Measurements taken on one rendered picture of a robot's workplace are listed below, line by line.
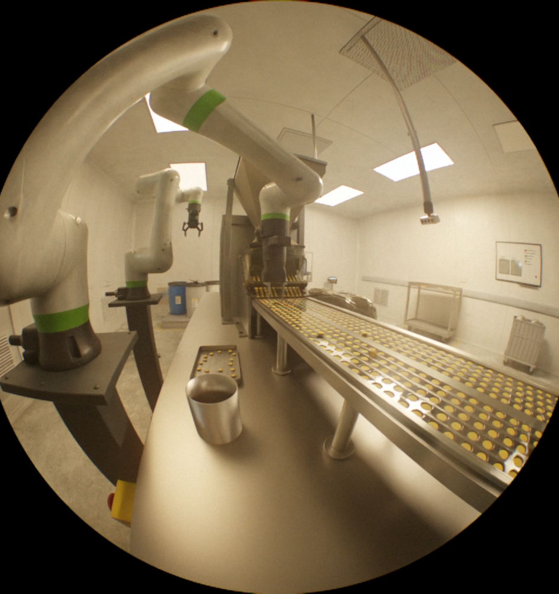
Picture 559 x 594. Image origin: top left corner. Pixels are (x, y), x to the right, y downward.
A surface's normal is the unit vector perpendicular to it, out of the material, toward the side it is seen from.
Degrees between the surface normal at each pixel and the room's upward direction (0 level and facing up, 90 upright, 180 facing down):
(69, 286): 90
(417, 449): 90
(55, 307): 90
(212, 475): 0
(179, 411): 0
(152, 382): 90
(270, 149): 116
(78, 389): 0
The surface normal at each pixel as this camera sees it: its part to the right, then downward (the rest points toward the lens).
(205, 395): 0.70, 0.13
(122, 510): 0.03, -0.99
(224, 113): 0.44, 0.62
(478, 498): -0.95, 0.03
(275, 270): 0.32, 0.10
